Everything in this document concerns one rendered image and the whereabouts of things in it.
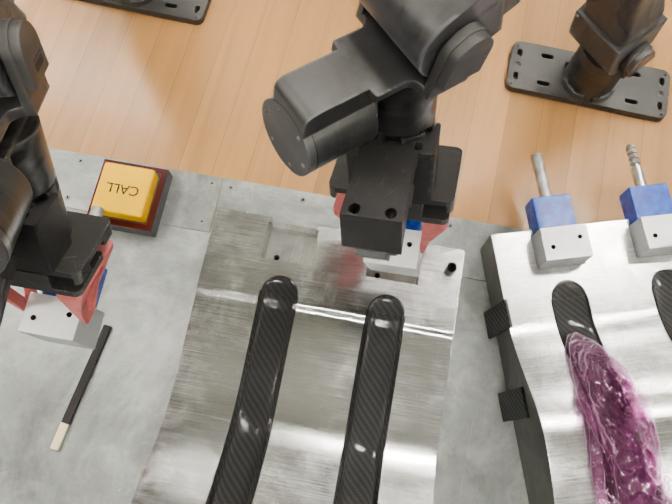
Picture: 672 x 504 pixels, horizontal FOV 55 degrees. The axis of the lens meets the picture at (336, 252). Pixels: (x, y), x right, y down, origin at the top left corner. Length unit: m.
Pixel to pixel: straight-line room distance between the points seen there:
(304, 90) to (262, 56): 0.46
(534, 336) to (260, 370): 0.28
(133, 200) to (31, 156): 0.29
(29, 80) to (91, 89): 0.45
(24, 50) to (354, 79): 0.20
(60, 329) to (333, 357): 0.25
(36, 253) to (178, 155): 0.34
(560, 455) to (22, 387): 0.56
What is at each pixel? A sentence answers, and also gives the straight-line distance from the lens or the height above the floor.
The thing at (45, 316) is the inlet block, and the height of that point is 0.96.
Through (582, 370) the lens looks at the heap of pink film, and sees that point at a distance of 0.67.
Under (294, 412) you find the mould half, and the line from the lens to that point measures 0.63.
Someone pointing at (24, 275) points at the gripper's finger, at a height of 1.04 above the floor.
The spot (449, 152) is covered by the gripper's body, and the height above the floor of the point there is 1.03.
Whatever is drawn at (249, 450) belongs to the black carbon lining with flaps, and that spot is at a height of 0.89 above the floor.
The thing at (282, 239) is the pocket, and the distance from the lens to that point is 0.69.
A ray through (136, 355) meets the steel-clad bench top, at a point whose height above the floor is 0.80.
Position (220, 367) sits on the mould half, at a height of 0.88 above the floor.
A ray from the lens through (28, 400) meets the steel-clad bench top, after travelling 0.79.
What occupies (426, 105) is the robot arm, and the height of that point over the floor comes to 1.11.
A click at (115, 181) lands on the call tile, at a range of 0.78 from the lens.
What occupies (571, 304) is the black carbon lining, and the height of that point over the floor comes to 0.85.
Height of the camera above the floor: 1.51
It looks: 73 degrees down
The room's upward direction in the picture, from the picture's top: straight up
